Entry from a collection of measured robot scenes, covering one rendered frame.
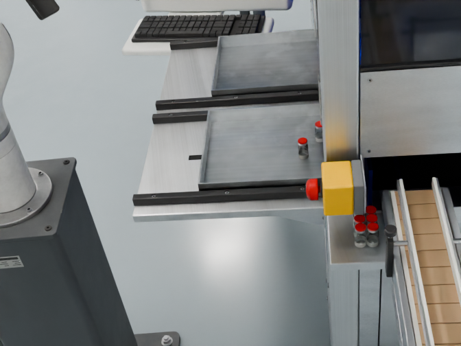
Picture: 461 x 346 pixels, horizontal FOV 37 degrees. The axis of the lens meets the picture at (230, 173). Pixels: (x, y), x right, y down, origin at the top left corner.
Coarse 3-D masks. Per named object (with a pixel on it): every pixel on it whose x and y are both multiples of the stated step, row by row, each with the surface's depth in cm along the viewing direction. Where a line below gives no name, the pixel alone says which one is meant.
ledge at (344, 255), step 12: (336, 216) 135; (348, 216) 134; (336, 228) 132; (348, 228) 132; (336, 240) 130; (348, 240) 130; (384, 240) 129; (336, 252) 128; (348, 252) 128; (360, 252) 127; (372, 252) 127; (384, 252) 126; (336, 264) 126; (348, 264) 126; (360, 264) 125; (372, 264) 125; (384, 264) 125
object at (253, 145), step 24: (216, 120) 163; (240, 120) 162; (264, 120) 161; (288, 120) 160; (312, 120) 159; (216, 144) 156; (240, 144) 155; (264, 144) 154; (288, 144) 153; (312, 144) 152; (216, 168) 150; (240, 168) 149; (264, 168) 148; (288, 168) 147; (312, 168) 146
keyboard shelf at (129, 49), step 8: (264, 24) 211; (272, 24) 212; (264, 32) 207; (128, 40) 214; (128, 48) 210; (136, 48) 209; (144, 48) 209; (152, 48) 208; (160, 48) 208; (168, 48) 207
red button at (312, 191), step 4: (308, 180) 124; (312, 180) 124; (316, 180) 123; (308, 184) 123; (312, 184) 123; (316, 184) 123; (308, 188) 123; (312, 188) 123; (316, 188) 123; (308, 192) 123; (312, 192) 123; (316, 192) 123; (308, 196) 124; (312, 196) 123; (316, 196) 123
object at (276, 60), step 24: (240, 48) 187; (264, 48) 185; (288, 48) 184; (312, 48) 182; (216, 72) 176; (240, 72) 178; (264, 72) 176; (288, 72) 175; (312, 72) 174; (216, 96) 168
